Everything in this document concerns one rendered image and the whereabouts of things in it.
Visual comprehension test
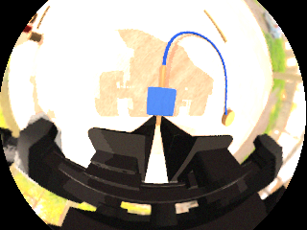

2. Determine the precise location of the tan wooden disc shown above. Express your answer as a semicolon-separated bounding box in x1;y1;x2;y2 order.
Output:
30;12;38;24

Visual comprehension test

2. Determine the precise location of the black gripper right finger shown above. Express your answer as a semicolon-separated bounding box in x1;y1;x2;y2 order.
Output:
160;116;234;183

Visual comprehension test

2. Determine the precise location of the blue block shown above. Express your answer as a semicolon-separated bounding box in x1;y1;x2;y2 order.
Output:
146;87;177;116

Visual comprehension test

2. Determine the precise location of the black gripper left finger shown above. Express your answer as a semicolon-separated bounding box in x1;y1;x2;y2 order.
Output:
87;116;156;181

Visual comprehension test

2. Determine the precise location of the round wooden button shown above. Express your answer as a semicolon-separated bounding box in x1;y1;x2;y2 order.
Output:
222;108;235;127

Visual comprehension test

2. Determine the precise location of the small red block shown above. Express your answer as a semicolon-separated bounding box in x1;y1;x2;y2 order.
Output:
23;24;32;34

